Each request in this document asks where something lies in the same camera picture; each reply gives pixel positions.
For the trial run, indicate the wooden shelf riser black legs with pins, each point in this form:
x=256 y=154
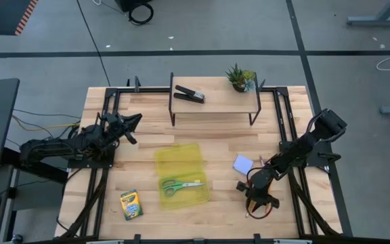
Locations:
x=215 y=98

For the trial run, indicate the orange striped floor mat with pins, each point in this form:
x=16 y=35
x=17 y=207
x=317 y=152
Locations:
x=2 y=17

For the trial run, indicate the black stapler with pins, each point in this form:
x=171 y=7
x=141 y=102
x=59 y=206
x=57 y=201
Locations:
x=188 y=95

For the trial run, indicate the potted succulent plant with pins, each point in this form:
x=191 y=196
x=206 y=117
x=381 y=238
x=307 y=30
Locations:
x=240 y=79

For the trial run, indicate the crayon box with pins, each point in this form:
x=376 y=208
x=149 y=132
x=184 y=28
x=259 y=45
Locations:
x=131 y=205

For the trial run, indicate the yellow translucent pencil case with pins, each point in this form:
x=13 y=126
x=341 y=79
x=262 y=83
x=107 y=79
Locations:
x=181 y=162

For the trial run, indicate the pale sticky note pad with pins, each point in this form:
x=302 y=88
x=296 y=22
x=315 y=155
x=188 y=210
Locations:
x=243 y=165

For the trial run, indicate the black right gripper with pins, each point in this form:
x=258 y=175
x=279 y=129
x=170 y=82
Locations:
x=259 y=186

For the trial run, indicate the black equipment box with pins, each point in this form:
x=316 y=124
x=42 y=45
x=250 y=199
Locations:
x=127 y=4

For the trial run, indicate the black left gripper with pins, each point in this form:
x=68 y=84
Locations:
x=112 y=128

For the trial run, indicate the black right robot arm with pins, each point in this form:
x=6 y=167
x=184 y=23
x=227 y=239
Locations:
x=303 y=145

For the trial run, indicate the grey table leg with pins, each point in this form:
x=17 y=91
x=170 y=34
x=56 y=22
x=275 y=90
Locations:
x=374 y=21

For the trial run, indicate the black table clamp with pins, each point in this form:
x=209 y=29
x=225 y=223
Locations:
x=261 y=85
x=136 y=84
x=136 y=239
x=257 y=239

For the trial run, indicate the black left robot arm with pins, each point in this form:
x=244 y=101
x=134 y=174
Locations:
x=53 y=147

